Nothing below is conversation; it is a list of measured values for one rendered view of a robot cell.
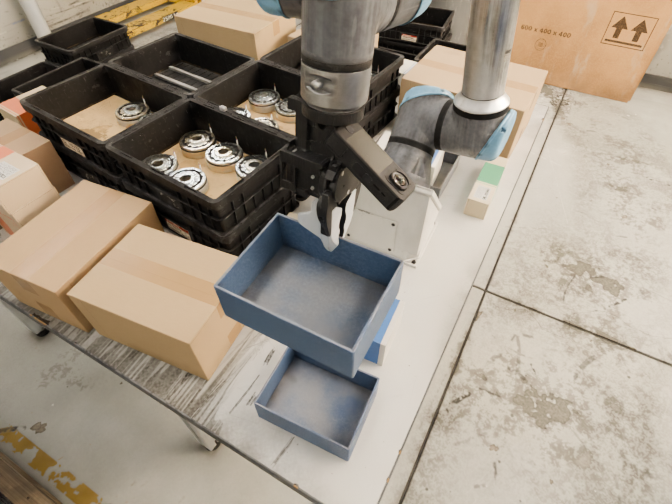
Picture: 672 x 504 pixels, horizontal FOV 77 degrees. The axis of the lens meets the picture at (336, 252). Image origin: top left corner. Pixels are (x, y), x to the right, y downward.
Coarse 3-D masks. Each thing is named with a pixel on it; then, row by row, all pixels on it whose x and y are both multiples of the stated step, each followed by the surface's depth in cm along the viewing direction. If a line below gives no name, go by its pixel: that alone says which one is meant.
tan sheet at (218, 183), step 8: (176, 144) 125; (168, 152) 123; (176, 152) 123; (184, 160) 120; (192, 160) 120; (200, 160) 120; (208, 168) 118; (208, 176) 115; (216, 176) 115; (224, 176) 115; (232, 176) 115; (216, 184) 113; (224, 184) 113; (232, 184) 113; (208, 192) 111; (216, 192) 111
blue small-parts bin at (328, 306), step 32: (288, 224) 62; (256, 256) 60; (288, 256) 65; (320, 256) 64; (352, 256) 60; (384, 256) 56; (224, 288) 55; (256, 288) 61; (288, 288) 61; (320, 288) 61; (352, 288) 61; (384, 288) 61; (256, 320) 54; (288, 320) 50; (320, 320) 57; (352, 320) 57; (320, 352) 51; (352, 352) 47
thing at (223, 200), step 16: (224, 112) 118; (256, 128) 113; (112, 144) 108; (128, 160) 104; (272, 160) 104; (160, 176) 100; (256, 176) 101; (192, 192) 96; (224, 192) 96; (240, 192) 98; (208, 208) 96
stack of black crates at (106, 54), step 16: (64, 32) 242; (80, 32) 249; (96, 32) 258; (112, 32) 237; (48, 48) 228; (64, 48) 245; (80, 48) 225; (96, 48) 234; (112, 48) 241; (128, 48) 249; (64, 64) 233
